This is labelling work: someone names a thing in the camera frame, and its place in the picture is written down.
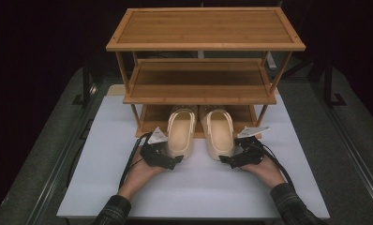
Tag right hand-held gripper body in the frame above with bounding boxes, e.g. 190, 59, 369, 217
230, 125, 271, 169

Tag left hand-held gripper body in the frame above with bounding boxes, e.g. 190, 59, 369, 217
140, 126, 176, 170

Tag cream clog shoe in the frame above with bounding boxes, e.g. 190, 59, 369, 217
200, 105, 237, 162
165, 106, 198, 159

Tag wooden shoe rack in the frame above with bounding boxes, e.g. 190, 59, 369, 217
105, 7, 306, 139

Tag person's right hand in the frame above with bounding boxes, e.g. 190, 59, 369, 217
240, 154, 287, 190

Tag person's left hand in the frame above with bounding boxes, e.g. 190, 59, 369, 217
117, 146, 167, 202

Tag black metal stand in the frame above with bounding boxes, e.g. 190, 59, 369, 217
322, 57, 348, 108
71, 60, 98, 109

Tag black cable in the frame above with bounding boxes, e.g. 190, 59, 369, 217
256, 139, 295, 189
118, 132, 154, 190

